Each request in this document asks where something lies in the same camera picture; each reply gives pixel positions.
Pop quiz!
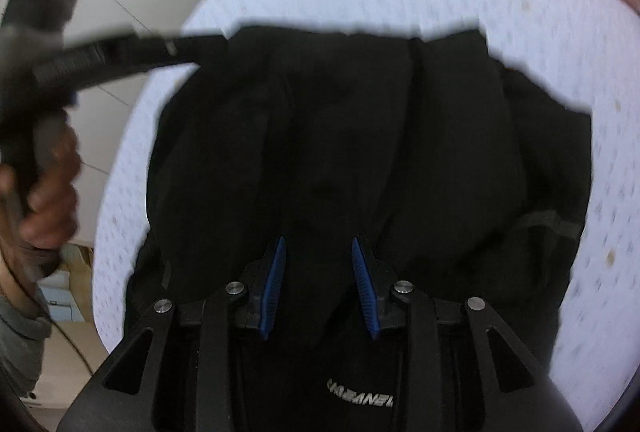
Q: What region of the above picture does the black hooded jacket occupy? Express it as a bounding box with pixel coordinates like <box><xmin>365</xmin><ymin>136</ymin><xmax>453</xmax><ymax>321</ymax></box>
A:
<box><xmin>121</xmin><ymin>24</ymin><xmax>594</xmax><ymax>432</ymax></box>

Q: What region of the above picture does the person's left hand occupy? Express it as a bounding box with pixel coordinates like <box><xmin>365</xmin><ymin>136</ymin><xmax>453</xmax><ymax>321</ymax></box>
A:
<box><xmin>18</xmin><ymin>123</ymin><xmax>81</xmax><ymax>250</ymax></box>

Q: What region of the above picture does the bed with floral quilt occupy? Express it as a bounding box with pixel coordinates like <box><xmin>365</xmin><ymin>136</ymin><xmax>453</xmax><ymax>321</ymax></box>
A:
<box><xmin>92</xmin><ymin>0</ymin><xmax>640</xmax><ymax>432</ymax></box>

